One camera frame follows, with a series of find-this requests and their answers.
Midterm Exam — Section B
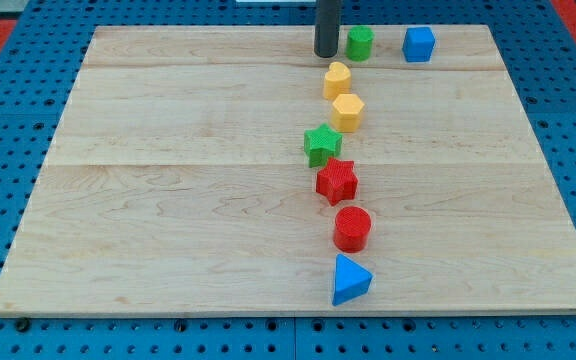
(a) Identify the green star block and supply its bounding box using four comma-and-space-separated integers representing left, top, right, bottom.
303, 124, 343, 168

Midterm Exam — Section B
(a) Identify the red star block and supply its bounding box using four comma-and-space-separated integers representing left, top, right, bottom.
315, 157, 359, 206

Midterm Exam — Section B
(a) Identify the yellow hexagon block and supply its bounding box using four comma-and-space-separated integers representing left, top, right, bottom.
331, 94, 365, 133

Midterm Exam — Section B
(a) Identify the yellow heart block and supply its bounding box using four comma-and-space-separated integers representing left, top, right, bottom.
322, 61, 352, 100

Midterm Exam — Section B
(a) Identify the red cylinder block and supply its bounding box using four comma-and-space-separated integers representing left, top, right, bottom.
333, 206, 372, 253

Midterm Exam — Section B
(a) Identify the light wooden board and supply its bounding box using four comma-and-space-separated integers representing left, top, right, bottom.
0, 25, 576, 318

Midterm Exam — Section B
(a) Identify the blue triangle block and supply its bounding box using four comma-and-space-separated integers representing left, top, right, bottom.
332, 254, 373, 306

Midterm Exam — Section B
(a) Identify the green cylinder block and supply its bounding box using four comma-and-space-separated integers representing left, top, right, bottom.
346, 25, 374, 62

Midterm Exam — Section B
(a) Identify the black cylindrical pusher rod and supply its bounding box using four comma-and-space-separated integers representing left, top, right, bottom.
314, 0, 342, 58

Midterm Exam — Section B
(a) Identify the blue cube block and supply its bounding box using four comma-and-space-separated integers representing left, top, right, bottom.
402, 26, 436, 63

